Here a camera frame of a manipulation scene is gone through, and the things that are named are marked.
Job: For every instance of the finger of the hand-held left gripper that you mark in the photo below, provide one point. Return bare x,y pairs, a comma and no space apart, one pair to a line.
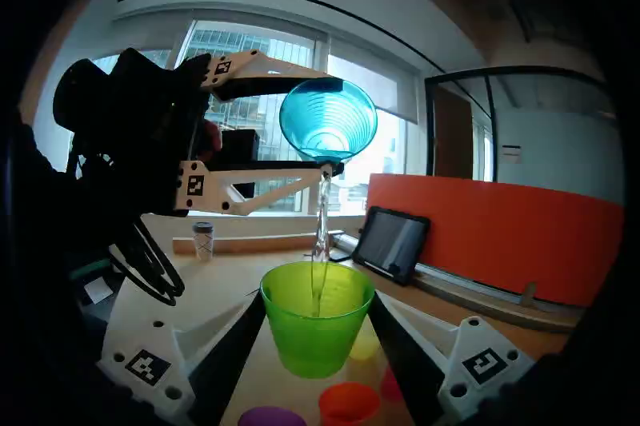
250,64
215,191

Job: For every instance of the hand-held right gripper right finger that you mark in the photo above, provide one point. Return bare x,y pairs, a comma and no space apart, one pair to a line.
467,346

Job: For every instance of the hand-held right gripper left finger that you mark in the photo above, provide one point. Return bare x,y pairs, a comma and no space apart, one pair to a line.
165,346

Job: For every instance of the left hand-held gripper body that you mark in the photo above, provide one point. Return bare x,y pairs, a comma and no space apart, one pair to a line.
135,136

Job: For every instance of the blue plastic cup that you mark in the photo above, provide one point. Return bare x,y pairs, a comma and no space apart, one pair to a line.
345,111

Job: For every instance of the green plastic cup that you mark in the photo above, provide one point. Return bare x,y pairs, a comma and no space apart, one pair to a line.
315,341

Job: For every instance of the person's left forearm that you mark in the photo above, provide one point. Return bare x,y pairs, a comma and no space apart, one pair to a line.
40,196

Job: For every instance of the small clear jar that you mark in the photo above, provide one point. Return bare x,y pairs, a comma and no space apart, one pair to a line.
203,243

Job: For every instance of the red plastic cup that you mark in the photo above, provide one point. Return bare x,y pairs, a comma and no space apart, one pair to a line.
390,386

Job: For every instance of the yellow plastic cup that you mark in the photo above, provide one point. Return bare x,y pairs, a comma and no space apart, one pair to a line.
362,348

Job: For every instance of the red desk screen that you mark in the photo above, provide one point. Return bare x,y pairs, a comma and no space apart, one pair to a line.
500,236

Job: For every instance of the black tablet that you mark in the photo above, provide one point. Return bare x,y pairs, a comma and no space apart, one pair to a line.
392,243

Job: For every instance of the purple plastic cup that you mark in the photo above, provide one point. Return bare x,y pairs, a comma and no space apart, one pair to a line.
272,417

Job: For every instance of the orange plastic cup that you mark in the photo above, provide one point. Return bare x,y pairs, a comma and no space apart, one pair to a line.
347,403

